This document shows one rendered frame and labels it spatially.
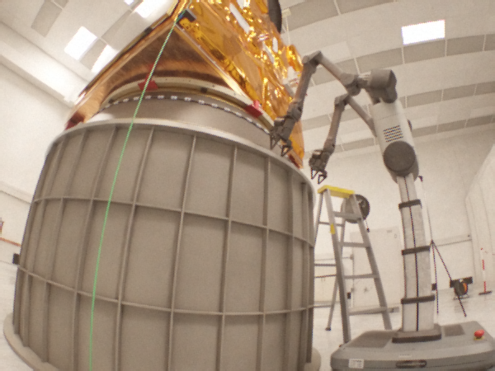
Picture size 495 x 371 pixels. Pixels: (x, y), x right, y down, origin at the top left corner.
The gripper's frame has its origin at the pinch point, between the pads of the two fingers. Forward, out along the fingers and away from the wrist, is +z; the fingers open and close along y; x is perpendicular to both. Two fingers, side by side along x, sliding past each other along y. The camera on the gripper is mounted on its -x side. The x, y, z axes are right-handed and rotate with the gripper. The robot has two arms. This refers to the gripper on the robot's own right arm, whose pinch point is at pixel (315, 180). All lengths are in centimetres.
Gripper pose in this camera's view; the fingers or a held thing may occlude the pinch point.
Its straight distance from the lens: 170.4
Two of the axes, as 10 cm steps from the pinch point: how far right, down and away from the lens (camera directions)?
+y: -6.6, -3.3, -6.8
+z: -4.2, 9.1, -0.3
